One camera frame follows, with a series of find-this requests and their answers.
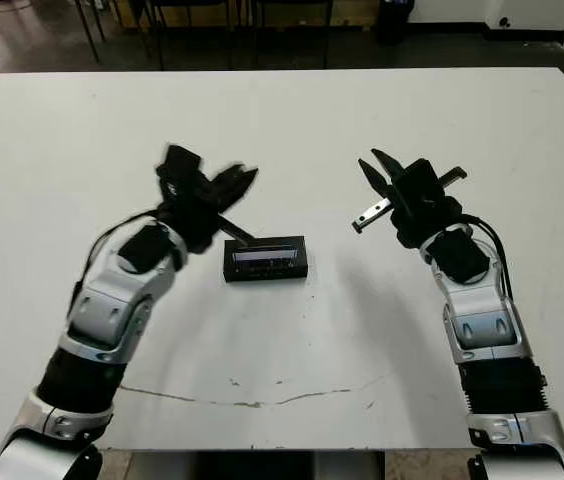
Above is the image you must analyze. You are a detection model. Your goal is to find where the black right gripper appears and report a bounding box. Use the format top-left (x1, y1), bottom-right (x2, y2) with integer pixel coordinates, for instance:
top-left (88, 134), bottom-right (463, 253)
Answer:
top-left (351, 148), bottom-right (473, 249)

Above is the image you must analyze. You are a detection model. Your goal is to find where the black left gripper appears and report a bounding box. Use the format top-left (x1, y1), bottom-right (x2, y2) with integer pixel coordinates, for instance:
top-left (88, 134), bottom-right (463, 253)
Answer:
top-left (154, 162), bottom-right (261, 256)

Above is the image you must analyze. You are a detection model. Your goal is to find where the black box lid with print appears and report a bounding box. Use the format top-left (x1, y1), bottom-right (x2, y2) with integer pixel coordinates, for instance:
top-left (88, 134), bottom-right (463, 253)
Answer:
top-left (222, 234), bottom-right (309, 281)

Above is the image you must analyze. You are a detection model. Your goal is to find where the black box base white insert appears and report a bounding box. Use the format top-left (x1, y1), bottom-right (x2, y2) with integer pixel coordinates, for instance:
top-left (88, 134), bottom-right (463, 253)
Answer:
top-left (222, 269), bottom-right (309, 285)

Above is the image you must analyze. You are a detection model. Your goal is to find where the black waste bin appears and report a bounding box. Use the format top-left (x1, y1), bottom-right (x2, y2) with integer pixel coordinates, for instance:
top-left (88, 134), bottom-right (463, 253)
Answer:
top-left (375, 0), bottom-right (416, 45)

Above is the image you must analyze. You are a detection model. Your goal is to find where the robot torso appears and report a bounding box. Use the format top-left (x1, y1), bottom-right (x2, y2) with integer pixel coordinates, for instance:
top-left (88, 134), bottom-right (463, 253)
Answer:
top-left (131, 451), bottom-right (388, 480)

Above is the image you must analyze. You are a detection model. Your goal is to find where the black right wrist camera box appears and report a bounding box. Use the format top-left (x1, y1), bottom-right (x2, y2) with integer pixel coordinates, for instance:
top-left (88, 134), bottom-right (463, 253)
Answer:
top-left (391, 158), bottom-right (447, 216)

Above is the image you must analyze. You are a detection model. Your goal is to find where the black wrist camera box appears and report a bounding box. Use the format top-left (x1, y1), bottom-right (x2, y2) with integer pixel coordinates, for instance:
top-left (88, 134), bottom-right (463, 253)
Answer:
top-left (155, 143), bottom-right (203, 194)
top-left (391, 158), bottom-right (447, 216)

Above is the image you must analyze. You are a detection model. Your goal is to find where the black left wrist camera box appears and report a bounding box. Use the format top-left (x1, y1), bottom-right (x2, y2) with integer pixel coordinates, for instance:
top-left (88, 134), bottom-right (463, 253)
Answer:
top-left (155, 143), bottom-right (203, 194)

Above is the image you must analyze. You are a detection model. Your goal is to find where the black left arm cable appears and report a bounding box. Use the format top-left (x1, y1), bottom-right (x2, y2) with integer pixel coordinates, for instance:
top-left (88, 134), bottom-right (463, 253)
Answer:
top-left (69, 209), bottom-right (163, 321)

